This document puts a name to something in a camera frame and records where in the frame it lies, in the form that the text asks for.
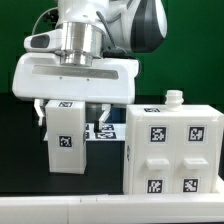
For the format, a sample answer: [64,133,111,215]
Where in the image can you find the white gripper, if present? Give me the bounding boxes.
[12,31,140,132]

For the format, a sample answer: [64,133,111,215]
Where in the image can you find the white cabinet top block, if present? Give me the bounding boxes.
[46,100,86,174]

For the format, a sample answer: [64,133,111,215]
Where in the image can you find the white cabinet body box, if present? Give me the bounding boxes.
[123,89,224,196]

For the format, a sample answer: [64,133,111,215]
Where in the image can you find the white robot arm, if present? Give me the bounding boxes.
[12,0,167,130]

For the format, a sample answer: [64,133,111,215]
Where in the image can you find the white base marker plate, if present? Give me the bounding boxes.
[43,122,128,142]

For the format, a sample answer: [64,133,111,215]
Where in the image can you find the white L-shaped fence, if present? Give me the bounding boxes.
[0,176,224,224]

